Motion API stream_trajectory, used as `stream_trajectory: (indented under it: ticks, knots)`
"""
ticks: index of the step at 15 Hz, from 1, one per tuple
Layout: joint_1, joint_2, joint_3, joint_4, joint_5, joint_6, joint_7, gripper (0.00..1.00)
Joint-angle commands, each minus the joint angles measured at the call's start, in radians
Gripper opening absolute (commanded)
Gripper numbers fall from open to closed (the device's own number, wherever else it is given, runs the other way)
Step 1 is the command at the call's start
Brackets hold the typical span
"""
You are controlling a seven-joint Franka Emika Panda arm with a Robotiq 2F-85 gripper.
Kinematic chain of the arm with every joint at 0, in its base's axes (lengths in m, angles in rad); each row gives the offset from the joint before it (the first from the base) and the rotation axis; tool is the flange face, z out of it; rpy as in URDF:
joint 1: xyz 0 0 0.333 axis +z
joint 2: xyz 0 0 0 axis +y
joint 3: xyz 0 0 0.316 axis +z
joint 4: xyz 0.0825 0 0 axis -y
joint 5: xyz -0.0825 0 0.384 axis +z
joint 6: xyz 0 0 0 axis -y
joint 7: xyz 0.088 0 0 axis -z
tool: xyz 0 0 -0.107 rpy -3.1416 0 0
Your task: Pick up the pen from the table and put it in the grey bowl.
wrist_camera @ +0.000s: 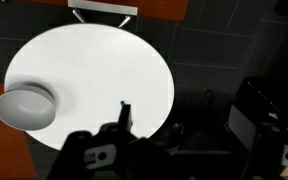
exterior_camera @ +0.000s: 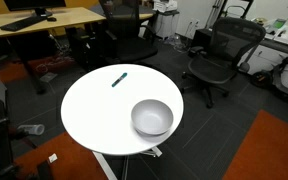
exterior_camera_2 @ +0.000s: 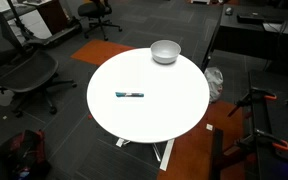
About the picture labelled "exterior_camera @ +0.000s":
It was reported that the teal and black marker pen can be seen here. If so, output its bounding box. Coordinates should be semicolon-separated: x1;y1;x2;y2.
111;72;129;88

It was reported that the grey bowl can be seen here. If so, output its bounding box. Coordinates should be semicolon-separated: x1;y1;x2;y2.
130;98;175;137

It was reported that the black high-back office chair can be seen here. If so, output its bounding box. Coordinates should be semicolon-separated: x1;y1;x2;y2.
98;0;159;65

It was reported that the black mesh office chair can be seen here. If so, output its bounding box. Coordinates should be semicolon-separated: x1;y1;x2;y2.
181;17;267;109

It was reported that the black computer tower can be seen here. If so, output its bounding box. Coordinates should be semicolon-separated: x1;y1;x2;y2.
65;26;99;72

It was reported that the black floor box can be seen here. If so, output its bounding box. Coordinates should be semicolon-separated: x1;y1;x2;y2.
192;28;216;52

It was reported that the white table base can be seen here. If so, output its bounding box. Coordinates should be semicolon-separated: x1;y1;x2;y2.
92;145;163;180

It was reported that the white printer box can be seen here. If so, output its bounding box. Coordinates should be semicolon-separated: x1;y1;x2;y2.
152;0;179;14

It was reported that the light wooden desk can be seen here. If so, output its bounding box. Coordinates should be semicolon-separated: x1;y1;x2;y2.
0;6;107;95

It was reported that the small white paper tag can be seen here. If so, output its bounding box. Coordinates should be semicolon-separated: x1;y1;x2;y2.
48;153;59;164

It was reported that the clear plastic bottle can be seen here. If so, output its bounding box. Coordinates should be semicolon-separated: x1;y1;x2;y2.
17;123;46;136

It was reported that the black electric scooter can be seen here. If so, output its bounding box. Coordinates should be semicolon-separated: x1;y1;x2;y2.
248;49;288;103

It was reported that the black keyboard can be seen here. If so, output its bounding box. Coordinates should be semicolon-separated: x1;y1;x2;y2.
0;15;48;33

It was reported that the black computer monitor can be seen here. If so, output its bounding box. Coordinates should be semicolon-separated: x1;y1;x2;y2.
3;0;67;18

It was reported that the green box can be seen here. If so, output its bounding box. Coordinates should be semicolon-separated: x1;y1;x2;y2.
273;18;287;30

